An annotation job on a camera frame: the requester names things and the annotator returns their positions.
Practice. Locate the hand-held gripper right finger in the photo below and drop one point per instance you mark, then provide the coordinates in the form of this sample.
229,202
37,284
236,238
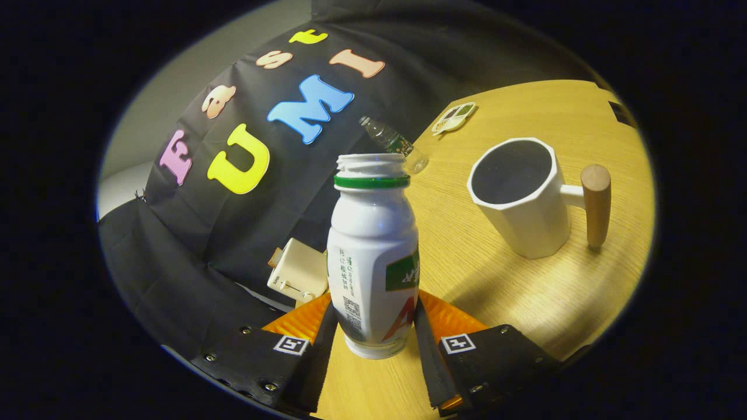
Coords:
429,367

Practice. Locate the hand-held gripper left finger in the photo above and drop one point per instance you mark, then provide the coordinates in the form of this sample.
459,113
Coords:
318,364

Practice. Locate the white juice bottle green collar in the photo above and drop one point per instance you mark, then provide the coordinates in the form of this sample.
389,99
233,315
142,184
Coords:
373,233

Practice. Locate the clear plastic water bottle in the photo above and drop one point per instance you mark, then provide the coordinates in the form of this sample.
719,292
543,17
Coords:
394,142

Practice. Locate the cream toaster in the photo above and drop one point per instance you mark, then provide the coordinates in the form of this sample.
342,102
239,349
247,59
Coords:
300,271

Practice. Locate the toast slice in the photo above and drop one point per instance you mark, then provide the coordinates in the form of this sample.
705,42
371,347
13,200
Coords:
275,258

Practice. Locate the wooden table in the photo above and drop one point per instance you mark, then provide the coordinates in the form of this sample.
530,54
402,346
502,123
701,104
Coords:
525,291

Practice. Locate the white divided snack dish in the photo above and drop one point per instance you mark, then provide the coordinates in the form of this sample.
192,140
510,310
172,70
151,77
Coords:
454,118

